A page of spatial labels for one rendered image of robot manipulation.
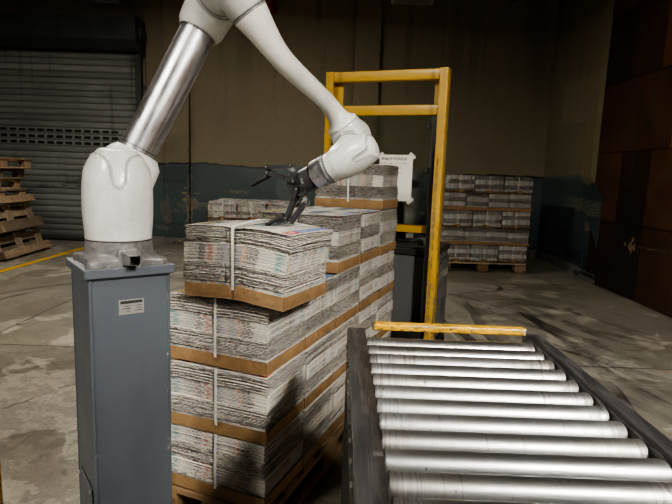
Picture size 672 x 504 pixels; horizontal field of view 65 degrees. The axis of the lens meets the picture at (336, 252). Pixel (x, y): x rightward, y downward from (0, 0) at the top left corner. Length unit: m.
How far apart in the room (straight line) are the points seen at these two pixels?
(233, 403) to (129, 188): 0.81
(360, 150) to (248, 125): 7.34
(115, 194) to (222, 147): 7.59
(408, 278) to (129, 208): 2.32
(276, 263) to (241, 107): 7.41
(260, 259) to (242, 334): 0.27
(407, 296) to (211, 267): 1.94
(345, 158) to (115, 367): 0.81
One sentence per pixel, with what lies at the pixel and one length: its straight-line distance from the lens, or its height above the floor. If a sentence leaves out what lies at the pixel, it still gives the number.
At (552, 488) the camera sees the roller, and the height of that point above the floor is 0.80.
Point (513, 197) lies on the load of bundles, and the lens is 7.35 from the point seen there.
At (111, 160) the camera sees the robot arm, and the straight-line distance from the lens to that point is 1.33.
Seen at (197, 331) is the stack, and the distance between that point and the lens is 1.77.
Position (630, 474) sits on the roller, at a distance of 0.99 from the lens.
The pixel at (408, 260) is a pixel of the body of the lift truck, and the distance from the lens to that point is 3.34.
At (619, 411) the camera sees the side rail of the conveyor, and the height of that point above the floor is 0.80.
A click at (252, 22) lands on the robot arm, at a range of 1.48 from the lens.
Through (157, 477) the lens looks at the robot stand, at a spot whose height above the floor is 0.45.
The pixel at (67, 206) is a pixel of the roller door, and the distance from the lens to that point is 9.72.
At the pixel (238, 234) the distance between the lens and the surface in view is 1.59.
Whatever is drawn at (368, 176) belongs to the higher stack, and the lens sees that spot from 2.67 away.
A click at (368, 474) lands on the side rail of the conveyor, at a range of 0.83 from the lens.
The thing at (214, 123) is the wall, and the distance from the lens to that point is 8.92.
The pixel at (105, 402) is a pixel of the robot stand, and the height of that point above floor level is 0.68.
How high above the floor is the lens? 1.23
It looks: 8 degrees down
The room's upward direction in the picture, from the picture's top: 2 degrees clockwise
